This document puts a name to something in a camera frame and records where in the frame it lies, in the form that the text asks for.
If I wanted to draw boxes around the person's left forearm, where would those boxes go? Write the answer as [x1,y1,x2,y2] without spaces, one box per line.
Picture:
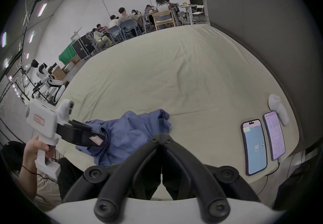
[19,165,39,201]

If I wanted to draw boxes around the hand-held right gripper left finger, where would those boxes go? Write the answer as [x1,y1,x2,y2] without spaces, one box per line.
[62,135,162,221]

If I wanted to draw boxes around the group of people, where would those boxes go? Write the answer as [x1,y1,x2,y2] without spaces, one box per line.
[93,0,183,50]

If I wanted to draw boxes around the white humanoid robot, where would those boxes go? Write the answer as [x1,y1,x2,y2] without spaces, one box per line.
[31,60,67,105]

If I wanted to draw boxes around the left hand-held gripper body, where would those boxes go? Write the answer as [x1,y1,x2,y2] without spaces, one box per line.
[25,99,75,181]

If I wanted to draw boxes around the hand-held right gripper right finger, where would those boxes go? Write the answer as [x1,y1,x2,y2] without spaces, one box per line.
[161,135,262,221]

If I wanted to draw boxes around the black flight case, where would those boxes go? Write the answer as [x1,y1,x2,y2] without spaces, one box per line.
[71,35,97,61]

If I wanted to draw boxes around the phone with white screen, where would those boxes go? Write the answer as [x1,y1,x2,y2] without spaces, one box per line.
[262,111,286,161]

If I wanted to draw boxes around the bed with beige sheet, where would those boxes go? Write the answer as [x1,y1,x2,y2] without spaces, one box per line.
[54,24,301,186]

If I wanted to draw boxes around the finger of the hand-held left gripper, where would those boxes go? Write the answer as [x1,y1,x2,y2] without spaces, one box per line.
[58,125,109,152]
[69,119,92,132]

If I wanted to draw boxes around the grey padded headboard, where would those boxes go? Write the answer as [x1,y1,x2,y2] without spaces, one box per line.
[204,0,323,156]

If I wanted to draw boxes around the stack of cartons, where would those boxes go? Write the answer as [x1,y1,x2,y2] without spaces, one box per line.
[47,55,82,83]

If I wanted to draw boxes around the blue shirt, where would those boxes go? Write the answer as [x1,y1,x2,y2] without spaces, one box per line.
[75,109,172,167]

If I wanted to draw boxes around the wooden chair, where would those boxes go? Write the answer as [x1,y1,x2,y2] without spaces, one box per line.
[152,10,176,31]

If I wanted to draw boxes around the person's left hand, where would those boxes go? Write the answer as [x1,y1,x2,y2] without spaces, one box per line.
[22,134,55,172]

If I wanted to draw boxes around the black cable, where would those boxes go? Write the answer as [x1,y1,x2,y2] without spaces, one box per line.
[257,157,281,196]

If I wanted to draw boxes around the white hand controller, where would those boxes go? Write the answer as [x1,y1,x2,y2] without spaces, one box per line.
[268,94,290,126]

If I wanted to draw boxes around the phone with blue screen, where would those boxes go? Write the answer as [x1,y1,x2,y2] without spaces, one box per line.
[240,119,268,176]

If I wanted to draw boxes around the white table with chair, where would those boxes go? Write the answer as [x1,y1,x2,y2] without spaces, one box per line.
[181,4,205,26]

